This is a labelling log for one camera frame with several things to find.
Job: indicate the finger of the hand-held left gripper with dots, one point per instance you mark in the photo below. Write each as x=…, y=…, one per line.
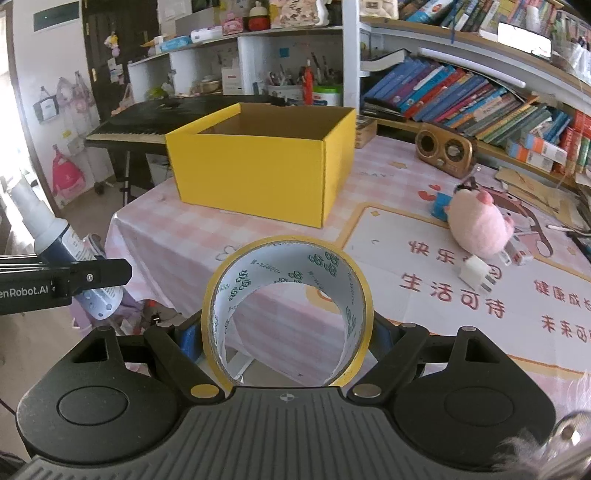
x=99, y=273

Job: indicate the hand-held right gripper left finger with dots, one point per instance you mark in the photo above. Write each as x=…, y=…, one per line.
x=188, y=342

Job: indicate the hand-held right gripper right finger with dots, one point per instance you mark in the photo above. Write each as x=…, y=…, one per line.
x=382, y=339

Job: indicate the white spray bottle blue label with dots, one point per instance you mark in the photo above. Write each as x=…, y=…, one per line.
x=50, y=236

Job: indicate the yellow tape roll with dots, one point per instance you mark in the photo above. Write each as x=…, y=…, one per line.
x=323, y=264

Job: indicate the white charger plug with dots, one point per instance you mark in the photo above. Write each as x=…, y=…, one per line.
x=473, y=271

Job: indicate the small blue box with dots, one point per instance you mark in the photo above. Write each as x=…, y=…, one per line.
x=441, y=207

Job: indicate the pink pig plush toy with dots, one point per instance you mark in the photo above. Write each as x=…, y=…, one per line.
x=475, y=222

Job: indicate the small white packet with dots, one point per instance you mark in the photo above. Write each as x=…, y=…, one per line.
x=519, y=253

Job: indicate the yellow cardboard box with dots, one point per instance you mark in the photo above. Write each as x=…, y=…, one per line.
x=249, y=177

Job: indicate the black keyboard stand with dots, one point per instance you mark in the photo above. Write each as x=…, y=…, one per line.
x=127, y=180

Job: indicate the pink backpack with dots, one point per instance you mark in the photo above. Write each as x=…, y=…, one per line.
x=67, y=177

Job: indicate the black electric keyboard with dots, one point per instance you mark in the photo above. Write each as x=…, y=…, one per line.
x=152, y=115

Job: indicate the white tote bag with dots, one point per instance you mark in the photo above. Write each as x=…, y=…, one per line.
x=46, y=108

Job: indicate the pink checked tote bag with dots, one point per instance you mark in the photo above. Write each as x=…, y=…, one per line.
x=76, y=97

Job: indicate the black door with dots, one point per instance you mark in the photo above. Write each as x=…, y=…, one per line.
x=99, y=83

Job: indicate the green plush toy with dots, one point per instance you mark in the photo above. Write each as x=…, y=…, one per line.
x=159, y=91

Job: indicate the brown retro radio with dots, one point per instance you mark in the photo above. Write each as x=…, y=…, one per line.
x=443, y=152

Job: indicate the wooden chess box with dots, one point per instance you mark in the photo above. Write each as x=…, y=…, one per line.
x=365, y=133

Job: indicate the white marker pen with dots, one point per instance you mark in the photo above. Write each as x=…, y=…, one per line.
x=559, y=228

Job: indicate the small beige bowl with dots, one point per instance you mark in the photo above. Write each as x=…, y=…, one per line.
x=206, y=87

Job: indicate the black pen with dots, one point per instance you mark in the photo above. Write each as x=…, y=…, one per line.
x=581, y=240

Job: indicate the black stapler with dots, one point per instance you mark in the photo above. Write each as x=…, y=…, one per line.
x=381, y=112

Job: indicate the orange white carton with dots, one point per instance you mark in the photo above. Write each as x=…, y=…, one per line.
x=526, y=158
x=545, y=147

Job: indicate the small plush charm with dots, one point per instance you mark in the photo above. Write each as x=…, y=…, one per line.
x=111, y=40

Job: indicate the white carton red label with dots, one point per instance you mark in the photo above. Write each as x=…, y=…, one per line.
x=232, y=81

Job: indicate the blue tissue pack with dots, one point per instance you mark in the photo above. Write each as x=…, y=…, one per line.
x=175, y=44

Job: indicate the green lid wipes canister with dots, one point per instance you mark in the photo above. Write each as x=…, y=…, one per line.
x=327, y=96

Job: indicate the row of leaning colourful books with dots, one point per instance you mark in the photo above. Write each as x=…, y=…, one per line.
x=452, y=97

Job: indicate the white pen holder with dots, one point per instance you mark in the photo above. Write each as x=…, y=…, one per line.
x=284, y=93

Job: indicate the white tissue pack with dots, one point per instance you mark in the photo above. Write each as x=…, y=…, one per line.
x=206, y=34

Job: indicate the red tassel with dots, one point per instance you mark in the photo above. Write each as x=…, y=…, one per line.
x=308, y=87

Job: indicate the bunch of pens and brushes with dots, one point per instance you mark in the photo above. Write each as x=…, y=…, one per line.
x=281, y=76

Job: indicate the white cubby shelf unit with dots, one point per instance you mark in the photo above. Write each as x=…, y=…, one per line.
x=251, y=50

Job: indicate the thick white paperback book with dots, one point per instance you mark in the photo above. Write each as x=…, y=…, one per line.
x=385, y=60

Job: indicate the pink cartoon box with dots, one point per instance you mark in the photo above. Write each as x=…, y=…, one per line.
x=235, y=24

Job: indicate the white light bar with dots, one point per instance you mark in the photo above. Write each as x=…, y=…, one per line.
x=471, y=64

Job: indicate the red round doll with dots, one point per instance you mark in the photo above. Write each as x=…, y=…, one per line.
x=257, y=21

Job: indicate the long wooden book shelf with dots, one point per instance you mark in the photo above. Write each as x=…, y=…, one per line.
x=489, y=44

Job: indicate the floral white figure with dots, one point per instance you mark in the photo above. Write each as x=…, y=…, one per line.
x=298, y=14

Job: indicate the smartphone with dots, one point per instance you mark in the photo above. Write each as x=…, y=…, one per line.
x=524, y=40

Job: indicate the white quilted handbag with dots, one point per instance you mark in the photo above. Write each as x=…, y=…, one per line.
x=378, y=8

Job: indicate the row of upright shelf books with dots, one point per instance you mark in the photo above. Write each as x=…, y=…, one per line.
x=466, y=11

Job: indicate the green wall panel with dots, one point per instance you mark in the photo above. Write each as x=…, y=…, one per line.
x=55, y=14

